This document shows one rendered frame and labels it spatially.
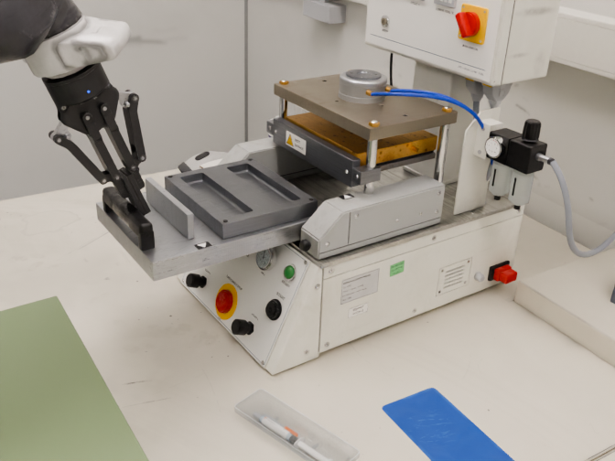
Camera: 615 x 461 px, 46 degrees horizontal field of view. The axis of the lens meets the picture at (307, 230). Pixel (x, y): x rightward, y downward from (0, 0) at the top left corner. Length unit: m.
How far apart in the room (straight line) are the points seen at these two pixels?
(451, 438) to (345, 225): 0.34
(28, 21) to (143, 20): 1.81
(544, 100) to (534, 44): 0.45
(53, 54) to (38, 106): 1.69
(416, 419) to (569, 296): 0.41
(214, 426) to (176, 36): 1.87
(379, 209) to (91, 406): 0.50
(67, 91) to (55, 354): 0.34
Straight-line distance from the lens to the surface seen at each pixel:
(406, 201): 1.14
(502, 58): 1.19
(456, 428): 1.08
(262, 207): 1.08
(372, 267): 1.14
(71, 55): 0.92
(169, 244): 1.03
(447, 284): 1.29
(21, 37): 0.84
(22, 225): 1.63
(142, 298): 1.32
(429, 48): 1.28
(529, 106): 1.70
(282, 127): 1.25
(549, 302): 1.32
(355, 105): 1.17
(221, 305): 1.22
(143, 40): 2.66
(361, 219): 1.08
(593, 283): 1.41
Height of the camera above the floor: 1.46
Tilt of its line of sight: 27 degrees down
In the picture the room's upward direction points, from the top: 2 degrees clockwise
